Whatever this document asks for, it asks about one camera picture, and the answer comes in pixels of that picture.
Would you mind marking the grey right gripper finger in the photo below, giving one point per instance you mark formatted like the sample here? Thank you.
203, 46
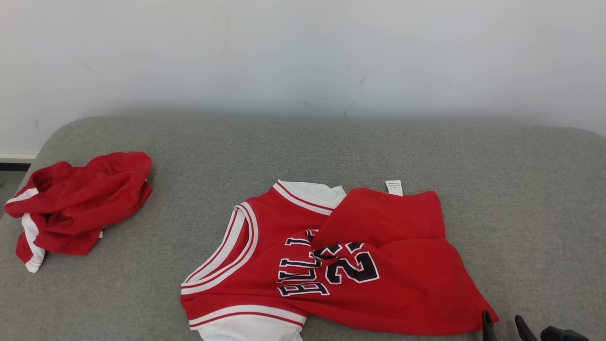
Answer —
525, 331
488, 329

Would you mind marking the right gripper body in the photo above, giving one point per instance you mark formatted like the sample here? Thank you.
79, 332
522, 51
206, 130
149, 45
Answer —
563, 335

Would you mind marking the red basketball jersey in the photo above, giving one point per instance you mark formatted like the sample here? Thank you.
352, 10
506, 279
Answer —
402, 284

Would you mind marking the red shorts white stripes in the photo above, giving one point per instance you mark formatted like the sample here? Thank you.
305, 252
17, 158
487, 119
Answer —
90, 199

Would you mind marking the grey fabric sofa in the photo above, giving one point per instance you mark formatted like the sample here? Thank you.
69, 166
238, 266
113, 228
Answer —
331, 151

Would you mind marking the white wall baseboard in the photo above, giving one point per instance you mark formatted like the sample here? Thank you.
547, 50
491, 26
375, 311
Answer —
16, 158

